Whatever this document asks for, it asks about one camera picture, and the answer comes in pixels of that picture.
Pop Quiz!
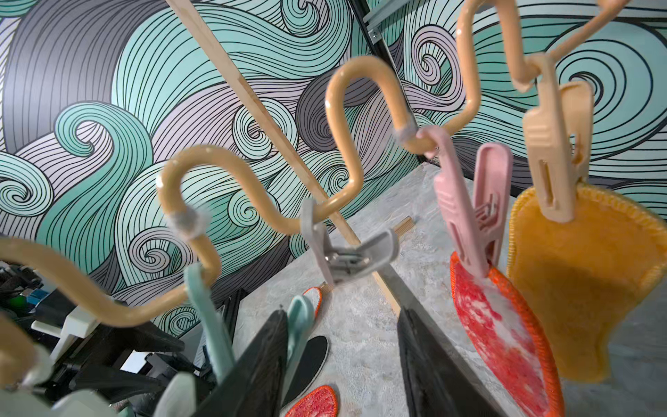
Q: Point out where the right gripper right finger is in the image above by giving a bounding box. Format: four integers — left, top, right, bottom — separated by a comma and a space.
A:
397, 309, 500, 416

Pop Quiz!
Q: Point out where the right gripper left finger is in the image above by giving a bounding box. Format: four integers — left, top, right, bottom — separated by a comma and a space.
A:
194, 309, 288, 417

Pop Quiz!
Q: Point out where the black insole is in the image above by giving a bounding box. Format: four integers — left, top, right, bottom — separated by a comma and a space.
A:
281, 335, 329, 408

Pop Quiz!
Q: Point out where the red patterned insole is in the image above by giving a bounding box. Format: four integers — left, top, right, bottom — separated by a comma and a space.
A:
286, 385, 339, 417
450, 253, 566, 416
302, 287, 323, 319

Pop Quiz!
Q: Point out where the red patterned insole front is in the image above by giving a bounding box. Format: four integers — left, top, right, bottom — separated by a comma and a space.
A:
302, 287, 323, 319

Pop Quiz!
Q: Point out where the orange yellow insole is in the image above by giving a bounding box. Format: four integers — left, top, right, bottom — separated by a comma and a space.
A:
507, 182, 666, 383

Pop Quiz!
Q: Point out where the curved wooden clip hanger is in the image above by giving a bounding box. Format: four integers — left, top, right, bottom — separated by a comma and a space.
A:
0, 0, 632, 387

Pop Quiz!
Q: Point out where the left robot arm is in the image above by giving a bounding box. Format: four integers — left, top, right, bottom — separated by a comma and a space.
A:
1, 316, 215, 416

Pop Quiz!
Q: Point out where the mint green plastic clothespin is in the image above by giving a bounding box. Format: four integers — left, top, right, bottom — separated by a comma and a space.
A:
184, 263, 236, 385

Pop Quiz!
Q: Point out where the grey plastic clothespin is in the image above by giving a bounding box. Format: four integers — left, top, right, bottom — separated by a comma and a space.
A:
300, 199, 400, 286

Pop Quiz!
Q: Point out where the pink plastic clothespin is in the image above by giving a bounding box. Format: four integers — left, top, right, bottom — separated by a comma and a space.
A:
417, 126, 513, 278

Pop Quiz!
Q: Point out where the beige plastic clothespin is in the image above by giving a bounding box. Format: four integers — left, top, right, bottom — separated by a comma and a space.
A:
523, 53, 594, 223

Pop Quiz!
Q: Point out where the wooden clothes rack frame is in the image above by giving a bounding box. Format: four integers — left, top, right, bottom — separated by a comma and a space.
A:
165, 0, 417, 316

